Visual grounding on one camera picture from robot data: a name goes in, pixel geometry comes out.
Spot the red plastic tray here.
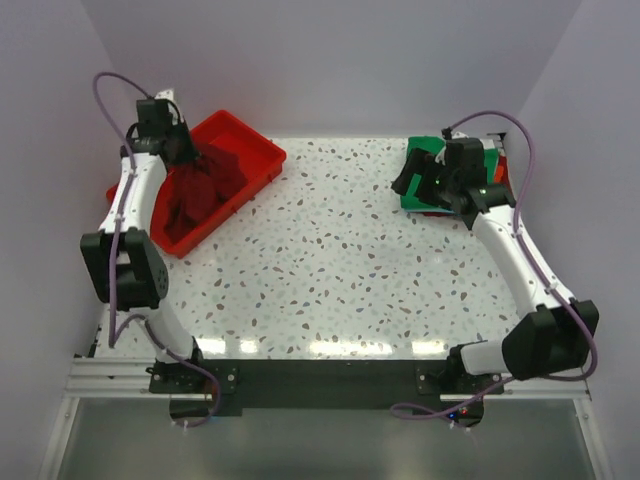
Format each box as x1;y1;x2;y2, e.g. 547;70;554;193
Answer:
109;110;286;258

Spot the folded light blue shirt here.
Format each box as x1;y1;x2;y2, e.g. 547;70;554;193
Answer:
403;207;455;216

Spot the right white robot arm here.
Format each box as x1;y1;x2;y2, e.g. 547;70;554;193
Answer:
392;137;599;393

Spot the folded orange shirt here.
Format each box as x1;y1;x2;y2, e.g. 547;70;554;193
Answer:
494;166;504;183

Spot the aluminium frame rail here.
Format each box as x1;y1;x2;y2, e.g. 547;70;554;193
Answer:
64;358;591;400

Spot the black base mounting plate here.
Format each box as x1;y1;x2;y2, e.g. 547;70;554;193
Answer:
146;359;494;420

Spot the folded dark red shirt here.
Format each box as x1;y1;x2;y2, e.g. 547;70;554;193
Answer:
424;154;513;217

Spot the folded green t shirt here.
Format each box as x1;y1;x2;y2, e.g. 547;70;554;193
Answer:
399;136;500;209

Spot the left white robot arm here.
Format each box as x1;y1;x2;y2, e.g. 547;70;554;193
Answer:
80;97;207;392

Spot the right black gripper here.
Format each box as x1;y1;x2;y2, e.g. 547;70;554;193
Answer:
391;147;458;211

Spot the dark red polo shirt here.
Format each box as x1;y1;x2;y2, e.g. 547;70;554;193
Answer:
164;145;248;242

